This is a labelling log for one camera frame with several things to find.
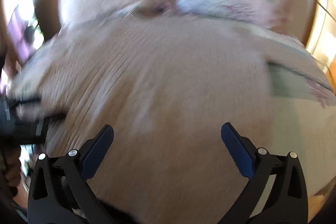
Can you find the purple cloth on nightstand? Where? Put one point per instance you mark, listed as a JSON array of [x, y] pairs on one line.
[[22, 32]]

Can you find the pale bed sheet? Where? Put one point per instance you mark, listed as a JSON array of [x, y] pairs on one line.
[[286, 124]]

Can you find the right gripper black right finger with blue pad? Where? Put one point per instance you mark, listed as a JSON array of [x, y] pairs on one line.
[[287, 201]]

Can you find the green folded cloth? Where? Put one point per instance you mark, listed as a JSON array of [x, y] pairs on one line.
[[288, 84]]

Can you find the beige ribbed knit garment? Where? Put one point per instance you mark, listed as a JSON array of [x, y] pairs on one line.
[[166, 86]]

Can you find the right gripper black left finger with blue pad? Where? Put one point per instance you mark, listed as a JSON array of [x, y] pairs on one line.
[[59, 192]]

